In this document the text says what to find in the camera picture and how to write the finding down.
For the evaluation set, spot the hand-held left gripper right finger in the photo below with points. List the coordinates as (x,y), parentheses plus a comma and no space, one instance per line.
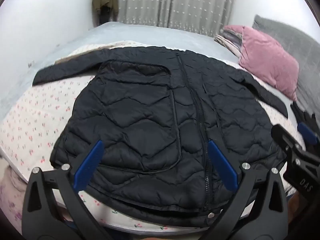
(222,165)

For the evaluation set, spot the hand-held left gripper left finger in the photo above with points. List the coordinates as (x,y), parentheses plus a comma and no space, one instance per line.
(90,165)

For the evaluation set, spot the purple floral cloth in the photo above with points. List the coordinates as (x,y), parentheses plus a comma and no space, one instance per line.
(12,192)

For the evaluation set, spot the dark cloth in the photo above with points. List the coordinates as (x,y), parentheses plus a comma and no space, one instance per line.
(300,112)

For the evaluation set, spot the cherry print bed sheet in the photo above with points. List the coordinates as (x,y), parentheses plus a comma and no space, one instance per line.
(30,120)

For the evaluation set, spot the black quilted jacket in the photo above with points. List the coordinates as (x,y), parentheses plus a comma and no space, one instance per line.
(140,110)

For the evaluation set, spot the olive hanging jacket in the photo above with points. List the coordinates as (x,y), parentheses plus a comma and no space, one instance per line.
(102,0)

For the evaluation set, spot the stack of folded blankets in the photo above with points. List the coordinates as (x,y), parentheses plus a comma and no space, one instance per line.
(230,42)

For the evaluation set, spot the pink velvet pillow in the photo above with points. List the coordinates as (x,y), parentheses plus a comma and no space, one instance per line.
(265,57)

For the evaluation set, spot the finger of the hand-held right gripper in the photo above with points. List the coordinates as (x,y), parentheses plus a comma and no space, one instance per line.
(307,133)
(300,165)

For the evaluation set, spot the grey pillow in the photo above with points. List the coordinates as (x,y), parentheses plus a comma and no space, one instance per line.
(295,40)

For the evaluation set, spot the grey patterned curtain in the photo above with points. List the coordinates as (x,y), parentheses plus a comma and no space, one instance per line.
(175,2)

